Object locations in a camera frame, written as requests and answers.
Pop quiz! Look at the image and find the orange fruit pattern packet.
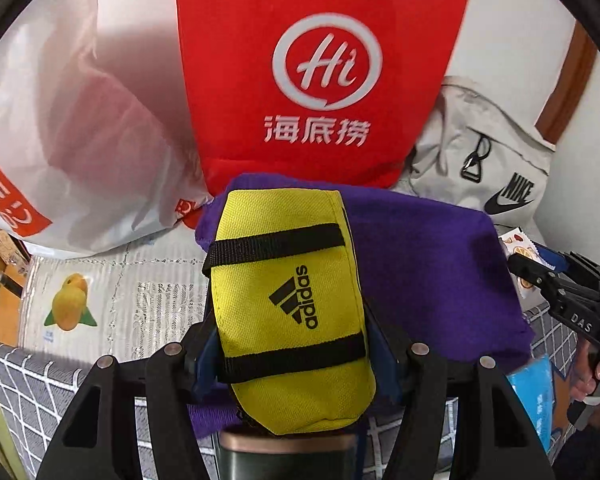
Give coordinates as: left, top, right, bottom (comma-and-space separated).
497, 226, 544, 306

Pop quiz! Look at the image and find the yellow Adidas pouch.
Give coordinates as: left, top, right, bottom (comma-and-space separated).
204, 188, 376, 436

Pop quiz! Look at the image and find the person's right hand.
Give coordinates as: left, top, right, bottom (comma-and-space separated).
570, 338, 600, 429

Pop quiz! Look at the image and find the blue tissue pack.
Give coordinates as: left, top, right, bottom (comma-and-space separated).
507, 356, 554, 453

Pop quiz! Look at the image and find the purple towel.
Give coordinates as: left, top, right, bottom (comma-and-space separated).
187, 172, 537, 438

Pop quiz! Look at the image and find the beige Nike bag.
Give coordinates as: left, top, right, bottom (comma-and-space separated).
393, 76, 555, 229

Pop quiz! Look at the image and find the white mango print sheet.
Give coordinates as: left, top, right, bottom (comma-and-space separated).
18, 224, 208, 365

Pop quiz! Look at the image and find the dark green tea tin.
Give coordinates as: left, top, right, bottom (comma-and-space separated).
215, 427, 358, 480

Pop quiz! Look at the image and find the wooden headboard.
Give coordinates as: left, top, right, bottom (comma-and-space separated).
0, 228, 29, 348

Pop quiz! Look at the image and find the small patterned box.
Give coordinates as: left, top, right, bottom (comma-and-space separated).
0, 229, 30, 276

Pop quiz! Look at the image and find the white Miniso plastic bag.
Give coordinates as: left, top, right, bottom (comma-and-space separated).
0, 0, 209, 258

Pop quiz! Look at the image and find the red Haidilao paper bag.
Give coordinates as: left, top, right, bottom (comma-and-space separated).
176, 0, 468, 194

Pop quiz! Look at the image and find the brown wooden door frame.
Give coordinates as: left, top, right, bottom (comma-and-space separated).
535, 22, 597, 144

